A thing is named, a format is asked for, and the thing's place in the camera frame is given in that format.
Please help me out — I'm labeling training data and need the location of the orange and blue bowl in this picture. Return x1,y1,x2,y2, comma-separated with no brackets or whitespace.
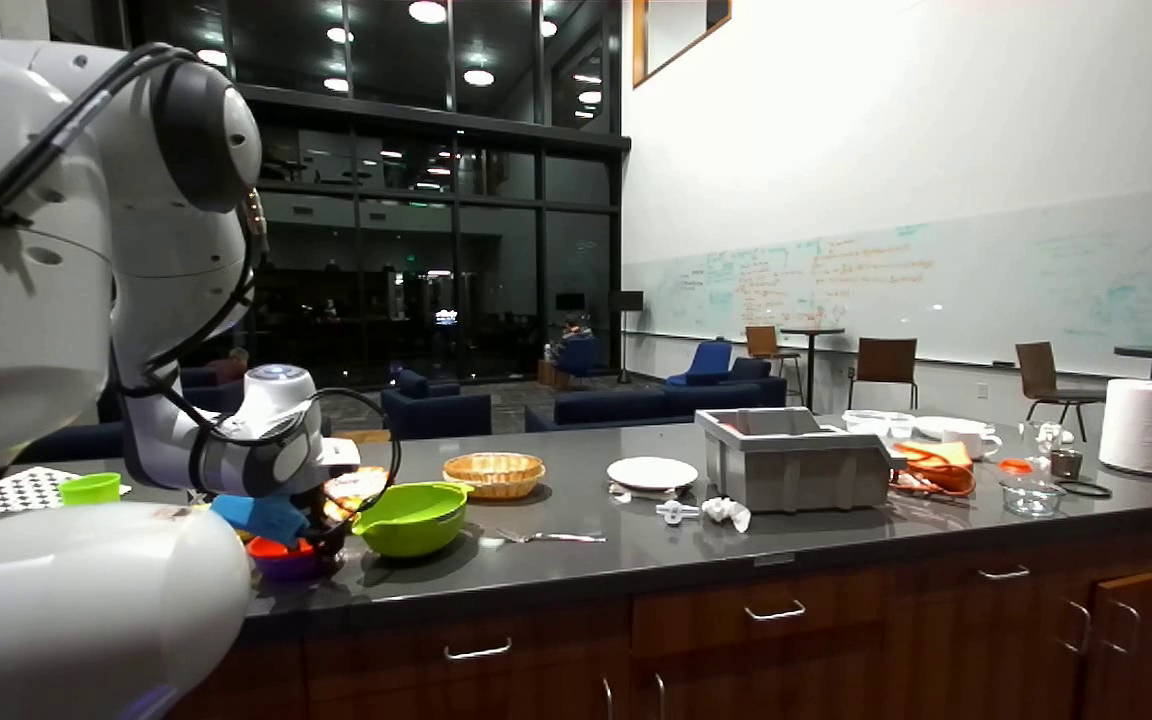
244,537,343,584

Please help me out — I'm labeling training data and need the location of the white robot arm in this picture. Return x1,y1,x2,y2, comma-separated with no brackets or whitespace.
0,40,323,720

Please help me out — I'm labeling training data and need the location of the green bowl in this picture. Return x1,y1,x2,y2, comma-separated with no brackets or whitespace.
351,479,468,558

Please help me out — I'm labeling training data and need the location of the white plate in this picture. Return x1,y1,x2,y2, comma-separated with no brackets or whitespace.
609,456,697,492

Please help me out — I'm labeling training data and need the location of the blue armchair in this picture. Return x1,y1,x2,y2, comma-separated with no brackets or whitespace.
685,335,731,383

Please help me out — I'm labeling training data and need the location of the woven wicker basket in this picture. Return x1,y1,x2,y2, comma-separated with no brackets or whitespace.
443,453,544,500

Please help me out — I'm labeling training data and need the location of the dark blue sofa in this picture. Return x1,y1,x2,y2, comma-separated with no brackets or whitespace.
523,377,785,432

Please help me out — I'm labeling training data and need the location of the metal spoon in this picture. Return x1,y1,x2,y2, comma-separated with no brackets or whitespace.
477,533,605,548

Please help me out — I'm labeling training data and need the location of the crumpled white wrapper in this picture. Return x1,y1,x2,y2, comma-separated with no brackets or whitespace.
656,495,752,533

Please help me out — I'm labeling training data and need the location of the grey metal bin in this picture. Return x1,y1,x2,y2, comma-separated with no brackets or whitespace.
697,406,897,516

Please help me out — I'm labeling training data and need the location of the round high table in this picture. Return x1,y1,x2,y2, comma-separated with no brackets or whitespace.
779,325,843,406

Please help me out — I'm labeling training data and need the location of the snack bag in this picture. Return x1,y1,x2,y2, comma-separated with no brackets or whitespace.
323,466,386,513

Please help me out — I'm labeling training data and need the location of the wooden chair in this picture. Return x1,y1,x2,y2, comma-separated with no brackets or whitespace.
847,335,921,405

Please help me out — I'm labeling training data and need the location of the orange food packet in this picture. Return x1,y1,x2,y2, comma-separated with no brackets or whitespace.
897,441,976,495

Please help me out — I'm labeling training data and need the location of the small green cup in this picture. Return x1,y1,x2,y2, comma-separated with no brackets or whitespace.
57,470,125,507

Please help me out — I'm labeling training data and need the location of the white paper towel roll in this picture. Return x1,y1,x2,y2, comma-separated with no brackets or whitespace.
1101,379,1152,474

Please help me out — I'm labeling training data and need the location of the blue wrist camera box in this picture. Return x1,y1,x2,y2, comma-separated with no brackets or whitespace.
213,492,307,545

